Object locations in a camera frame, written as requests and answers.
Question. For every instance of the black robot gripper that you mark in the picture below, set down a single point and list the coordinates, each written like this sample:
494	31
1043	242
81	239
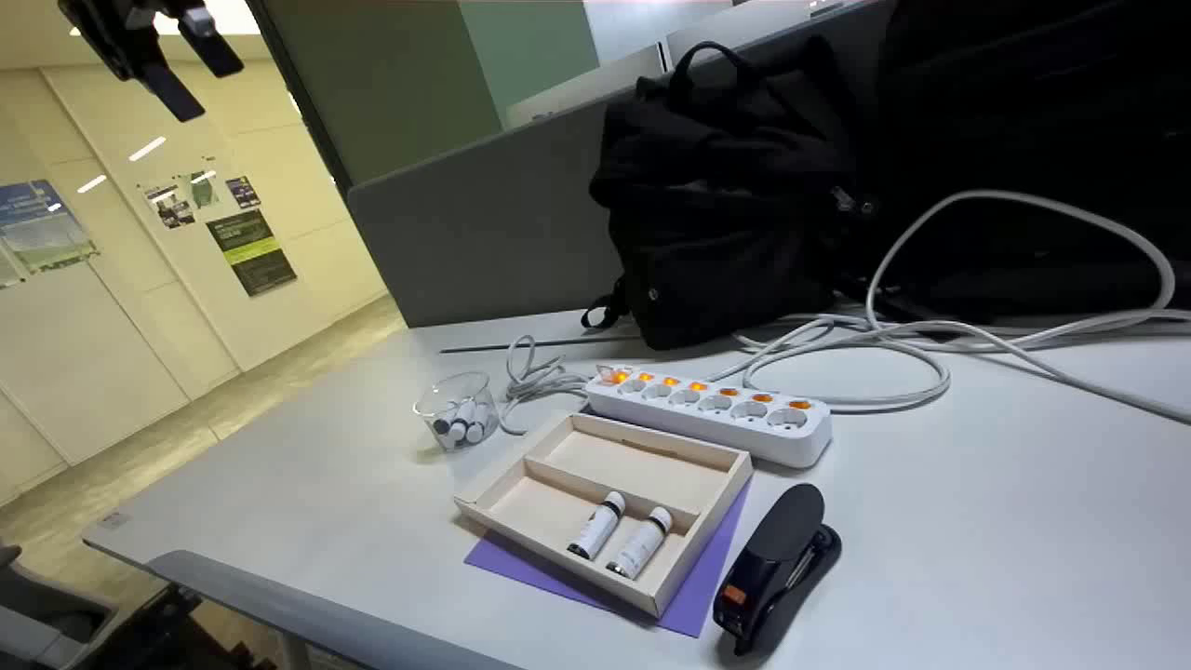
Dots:
108	28

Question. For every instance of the clear plastic container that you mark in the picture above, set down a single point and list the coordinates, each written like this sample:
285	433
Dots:
457	406

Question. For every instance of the wooden compartment tray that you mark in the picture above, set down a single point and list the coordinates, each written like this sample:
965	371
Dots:
597	495

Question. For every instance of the white bottle black cap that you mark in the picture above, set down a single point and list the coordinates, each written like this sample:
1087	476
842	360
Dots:
643	543
597	527

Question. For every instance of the green and black poster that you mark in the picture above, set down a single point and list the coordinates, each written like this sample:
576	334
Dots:
251	252

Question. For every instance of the green pillar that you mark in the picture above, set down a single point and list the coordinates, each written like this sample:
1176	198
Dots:
410	77

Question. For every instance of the grey desk partition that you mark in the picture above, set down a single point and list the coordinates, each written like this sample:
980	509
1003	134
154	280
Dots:
495	224

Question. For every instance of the small white vial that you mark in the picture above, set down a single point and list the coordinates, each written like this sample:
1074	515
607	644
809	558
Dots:
441	433
479	419
460	428

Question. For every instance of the black backpack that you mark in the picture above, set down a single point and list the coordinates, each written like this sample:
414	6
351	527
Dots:
730	198

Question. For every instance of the white power strip orange switches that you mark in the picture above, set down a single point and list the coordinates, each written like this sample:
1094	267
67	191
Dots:
709	414

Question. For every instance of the purple paper sheet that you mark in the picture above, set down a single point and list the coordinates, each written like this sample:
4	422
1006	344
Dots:
702	593

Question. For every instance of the black stapler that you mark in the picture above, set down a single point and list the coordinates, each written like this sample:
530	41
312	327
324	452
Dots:
780	563

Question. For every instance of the small wall photo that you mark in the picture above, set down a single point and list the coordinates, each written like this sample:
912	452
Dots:
201	191
174	205
242	191

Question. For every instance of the blue wall poster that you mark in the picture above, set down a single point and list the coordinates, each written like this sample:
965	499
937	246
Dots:
44	224

